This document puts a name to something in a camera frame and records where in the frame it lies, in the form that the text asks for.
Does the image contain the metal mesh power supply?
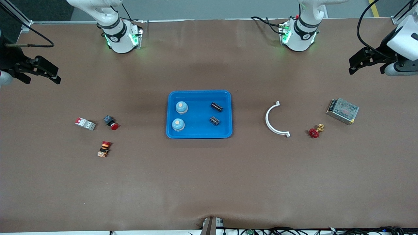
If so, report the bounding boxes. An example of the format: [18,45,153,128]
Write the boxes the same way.
[326,98,360,125]

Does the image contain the white red circuit breaker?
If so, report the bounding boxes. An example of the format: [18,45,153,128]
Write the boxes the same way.
[75,117,96,131]

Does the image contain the red mushroom push button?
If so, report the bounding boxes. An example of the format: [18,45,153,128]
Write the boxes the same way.
[103,115,119,131]

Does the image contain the blue plastic tray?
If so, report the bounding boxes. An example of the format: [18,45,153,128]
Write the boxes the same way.
[166,90,233,139]

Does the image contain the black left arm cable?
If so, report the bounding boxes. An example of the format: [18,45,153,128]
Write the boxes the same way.
[357,0,394,59]

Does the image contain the aluminium frame post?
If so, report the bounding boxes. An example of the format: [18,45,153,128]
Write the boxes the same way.
[8,7,34,34]
[391,0,418,25]

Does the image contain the red handle brass valve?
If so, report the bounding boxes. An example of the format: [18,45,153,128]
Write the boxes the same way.
[309,124,325,139]

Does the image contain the black right base cable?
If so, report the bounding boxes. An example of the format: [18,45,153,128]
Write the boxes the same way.
[121,3,145,24]

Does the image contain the black base cable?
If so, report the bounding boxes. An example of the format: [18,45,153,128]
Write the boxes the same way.
[121,3,145,24]
[251,16,285,35]

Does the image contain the red yellow button switch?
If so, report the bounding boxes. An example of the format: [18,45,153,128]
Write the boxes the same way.
[97,141,113,158]

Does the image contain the black left base cable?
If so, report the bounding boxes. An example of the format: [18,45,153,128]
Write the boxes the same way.
[251,16,285,35]

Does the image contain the white curved plastic bracket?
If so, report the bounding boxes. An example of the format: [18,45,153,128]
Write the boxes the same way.
[265,101,291,138]

